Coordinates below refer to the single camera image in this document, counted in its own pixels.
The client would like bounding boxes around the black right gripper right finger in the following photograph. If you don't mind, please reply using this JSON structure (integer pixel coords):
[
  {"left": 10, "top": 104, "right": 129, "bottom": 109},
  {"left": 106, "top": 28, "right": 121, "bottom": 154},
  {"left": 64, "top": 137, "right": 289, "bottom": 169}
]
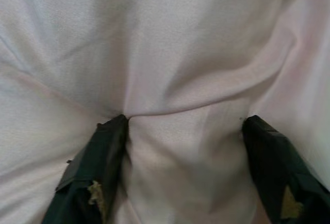
[{"left": 241, "top": 114, "right": 330, "bottom": 224}]

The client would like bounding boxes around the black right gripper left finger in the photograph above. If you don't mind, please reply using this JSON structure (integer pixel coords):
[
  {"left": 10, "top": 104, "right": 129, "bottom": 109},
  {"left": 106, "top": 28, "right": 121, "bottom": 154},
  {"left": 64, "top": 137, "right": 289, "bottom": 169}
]
[{"left": 42, "top": 114, "right": 129, "bottom": 224}]

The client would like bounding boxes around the pink patterned pillow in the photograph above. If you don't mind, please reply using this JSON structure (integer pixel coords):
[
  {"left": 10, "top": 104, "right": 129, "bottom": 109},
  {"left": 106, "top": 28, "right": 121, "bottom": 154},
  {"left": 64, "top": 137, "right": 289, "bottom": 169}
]
[{"left": 0, "top": 0, "right": 330, "bottom": 224}]

